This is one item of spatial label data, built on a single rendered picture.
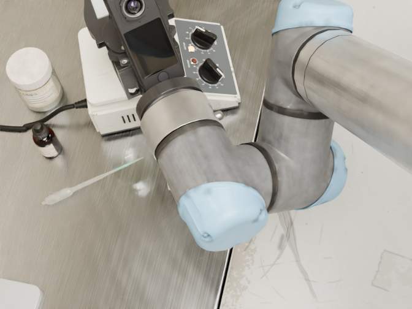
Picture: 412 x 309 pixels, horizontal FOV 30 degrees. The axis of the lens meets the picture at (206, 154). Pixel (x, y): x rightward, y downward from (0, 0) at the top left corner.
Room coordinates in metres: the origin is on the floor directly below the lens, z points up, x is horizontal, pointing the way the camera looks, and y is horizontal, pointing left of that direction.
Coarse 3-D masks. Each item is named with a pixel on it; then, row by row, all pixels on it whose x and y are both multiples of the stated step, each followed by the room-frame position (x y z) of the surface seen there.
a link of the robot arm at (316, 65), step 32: (288, 0) 0.43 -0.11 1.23; (320, 0) 0.44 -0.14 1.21; (288, 32) 0.40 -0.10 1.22; (320, 32) 0.38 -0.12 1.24; (352, 32) 0.40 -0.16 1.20; (288, 64) 0.37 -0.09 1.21; (320, 64) 0.34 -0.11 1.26; (352, 64) 0.31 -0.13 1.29; (384, 64) 0.30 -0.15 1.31; (288, 96) 0.36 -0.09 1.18; (320, 96) 0.31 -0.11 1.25; (352, 96) 0.28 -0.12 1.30; (384, 96) 0.26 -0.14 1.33; (352, 128) 0.27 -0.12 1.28; (384, 128) 0.24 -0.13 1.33
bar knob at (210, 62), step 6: (210, 60) 0.55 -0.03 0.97; (204, 66) 0.55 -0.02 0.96; (210, 66) 0.54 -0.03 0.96; (216, 66) 0.54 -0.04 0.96; (204, 72) 0.54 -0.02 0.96; (210, 72) 0.54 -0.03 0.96; (216, 72) 0.53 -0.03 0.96; (222, 72) 0.53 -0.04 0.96; (204, 78) 0.53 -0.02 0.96; (210, 78) 0.53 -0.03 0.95; (216, 78) 0.53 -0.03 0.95
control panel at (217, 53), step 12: (180, 24) 0.62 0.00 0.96; (192, 24) 0.62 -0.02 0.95; (204, 24) 0.63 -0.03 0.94; (180, 36) 0.60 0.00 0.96; (180, 48) 0.58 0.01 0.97; (216, 48) 0.59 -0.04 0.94; (204, 60) 0.56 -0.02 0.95; (216, 60) 0.57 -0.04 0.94; (228, 60) 0.57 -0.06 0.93; (192, 72) 0.54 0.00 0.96; (228, 72) 0.55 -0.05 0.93; (204, 84) 0.52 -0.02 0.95; (216, 84) 0.53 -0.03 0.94; (228, 84) 0.53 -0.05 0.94
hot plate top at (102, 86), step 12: (84, 36) 0.61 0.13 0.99; (84, 48) 0.59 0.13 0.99; (96, 48) 0.59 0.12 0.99; (84, 60) 0.57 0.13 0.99; (96, 60) 0.57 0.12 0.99; (108, 60) 0.57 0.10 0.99; (84, 72) 0.56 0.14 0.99; (96, 72) 0.55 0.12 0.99; (108, 72) 0.55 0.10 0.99; (96, 84) 0.53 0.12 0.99; (108, 84) 0.53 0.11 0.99; (120, 84) 0.53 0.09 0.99; (96, 96) 0.52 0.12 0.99; (108, 96) 0.51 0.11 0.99; (120, 96) 0.51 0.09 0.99
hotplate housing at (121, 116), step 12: (216, 24) 0.63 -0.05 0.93; (216, 96) 0.51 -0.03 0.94; (228, 96) 0.51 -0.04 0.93; (84, 108) 0.54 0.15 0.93; (96, 108) 0.51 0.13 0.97; (108, 108) 0.51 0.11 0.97; (120, 108) 0.51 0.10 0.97; (132, 108) 0.50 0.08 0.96; (216, 108) 0.50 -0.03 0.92; (228, 108) 0.51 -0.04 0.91; (96, 120) 0.50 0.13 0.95; (108, 120) 0.50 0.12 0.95; (120, 120) 0.50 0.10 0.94; (132, 120) 0.50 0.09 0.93; (108, 132) 0.50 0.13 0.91
